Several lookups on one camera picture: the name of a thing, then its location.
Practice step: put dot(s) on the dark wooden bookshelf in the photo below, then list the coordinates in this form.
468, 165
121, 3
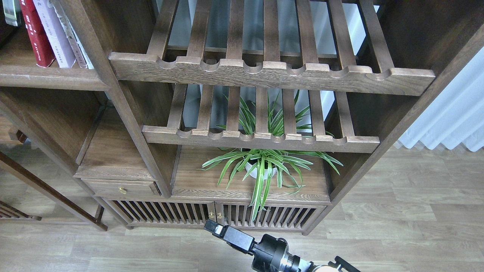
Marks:
164, 95

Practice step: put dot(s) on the white curtain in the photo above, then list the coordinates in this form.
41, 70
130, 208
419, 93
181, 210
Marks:
456, 116

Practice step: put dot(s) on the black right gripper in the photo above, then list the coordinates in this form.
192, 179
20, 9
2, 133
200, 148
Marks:
270, 254

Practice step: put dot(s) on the green spider plant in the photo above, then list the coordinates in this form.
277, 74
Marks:
265, 162

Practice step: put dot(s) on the red cover book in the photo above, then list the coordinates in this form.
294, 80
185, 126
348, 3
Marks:
39, 41

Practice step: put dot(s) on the black and green book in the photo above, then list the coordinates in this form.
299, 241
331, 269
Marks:
12, 12

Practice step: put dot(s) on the lavender cover book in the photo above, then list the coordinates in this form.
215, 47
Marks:
55, 33

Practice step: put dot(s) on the worn standing book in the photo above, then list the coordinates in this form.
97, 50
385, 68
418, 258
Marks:
80, 53

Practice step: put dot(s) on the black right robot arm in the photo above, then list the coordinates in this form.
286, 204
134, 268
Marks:
338, 265

